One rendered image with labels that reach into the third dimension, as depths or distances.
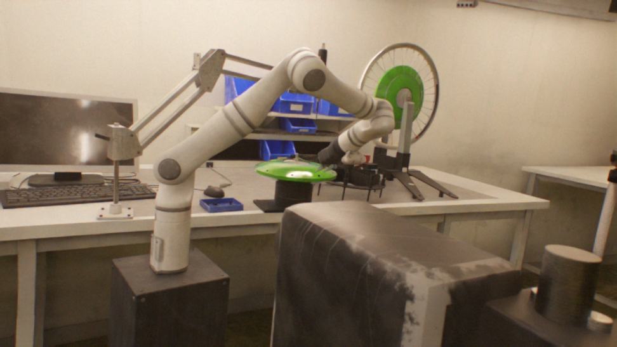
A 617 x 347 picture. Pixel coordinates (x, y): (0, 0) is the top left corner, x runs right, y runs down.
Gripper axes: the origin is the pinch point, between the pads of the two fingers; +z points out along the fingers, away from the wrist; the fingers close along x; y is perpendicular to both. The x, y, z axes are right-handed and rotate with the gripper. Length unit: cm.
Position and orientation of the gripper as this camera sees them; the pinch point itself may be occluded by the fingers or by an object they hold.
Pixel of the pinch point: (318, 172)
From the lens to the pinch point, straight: 160.1
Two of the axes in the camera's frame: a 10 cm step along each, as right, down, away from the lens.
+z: -5.3, 3.8, 7.6
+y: -2.6, -9.2, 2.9
